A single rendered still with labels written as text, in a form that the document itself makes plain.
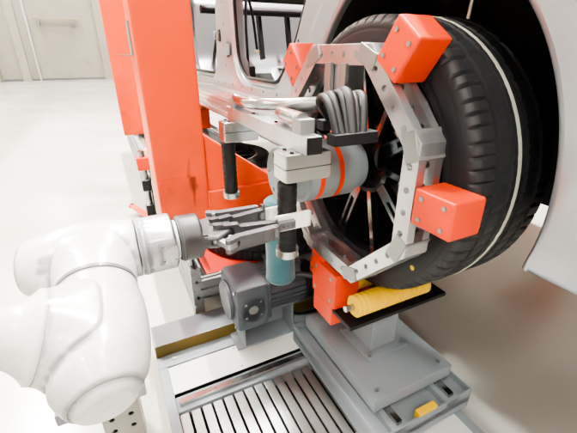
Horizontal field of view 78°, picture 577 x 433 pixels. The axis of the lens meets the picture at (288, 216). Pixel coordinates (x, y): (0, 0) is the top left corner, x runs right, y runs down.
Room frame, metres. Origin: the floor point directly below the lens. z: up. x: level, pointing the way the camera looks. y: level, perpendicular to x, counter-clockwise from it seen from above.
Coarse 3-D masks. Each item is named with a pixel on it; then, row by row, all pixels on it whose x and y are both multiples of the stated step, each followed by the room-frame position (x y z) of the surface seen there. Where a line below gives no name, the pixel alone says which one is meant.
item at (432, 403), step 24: (312, 336) 1.03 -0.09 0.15; (312, 360) 0.94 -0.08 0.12; (336, 384) 0.80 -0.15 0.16; (432, 384) 0.80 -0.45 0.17; (456, 384) 0.82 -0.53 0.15; (360, 408) 0.73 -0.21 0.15; (384, 408) 0.71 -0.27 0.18; (408, 408) 0.73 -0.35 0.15; (432, 408) 0.71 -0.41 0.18; (456, 408) 0.76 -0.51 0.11; (360, 432) 0.69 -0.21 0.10; (384, 432) 0.66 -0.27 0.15; (408, 432) 0.67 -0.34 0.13
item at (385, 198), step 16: (368, 80) 0.92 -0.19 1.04; (368, 96) 0.91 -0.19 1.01; (368, 112) 0.91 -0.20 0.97; (384, 112) 0.85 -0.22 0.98; (432, 112) 0.70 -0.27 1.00; (368, 128) 0.90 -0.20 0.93; (384, 128) 0.85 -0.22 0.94; (368, 144) 0.95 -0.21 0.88; (384, 144) 0.84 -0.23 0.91; (400, 144) 0.81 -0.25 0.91; (368, 160) 0.95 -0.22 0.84; (400, 160) 0.84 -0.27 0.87; (368, 176) 0.94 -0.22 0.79; (384, 176) 0.83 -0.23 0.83; (352, 192) 0.94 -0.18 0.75; (368, 192) 0.87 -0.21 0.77; (384, 192) 0.82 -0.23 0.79; (336, 208) 1.03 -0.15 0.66; (352, 208) 0.93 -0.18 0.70; (368, 208) 0.87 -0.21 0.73; (384, 208) 1.07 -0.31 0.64; (336, 224) 0.97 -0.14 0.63; (352, 224) 0.98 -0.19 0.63; (368, 224) 0.86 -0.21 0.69; (384, 224) 1.00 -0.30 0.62; (352, 240) 0.91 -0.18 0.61; (368, 240) 0.91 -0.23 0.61; (384, 240) 0.91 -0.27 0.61
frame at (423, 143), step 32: (320, 64) 0.94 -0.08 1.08; (352, 64) 0.80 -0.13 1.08; (288, 96) 1.06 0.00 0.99; (384, 96) 0.70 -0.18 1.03; (416, 96) 0.69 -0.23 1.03; (416, 128) 0.63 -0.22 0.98; (416, 160) 0.60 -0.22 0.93; (320, 224) 0.97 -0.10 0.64; (352, 256) 0.81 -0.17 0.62; (384, 256) 0.65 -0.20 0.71; (416, 256) 0.64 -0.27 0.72
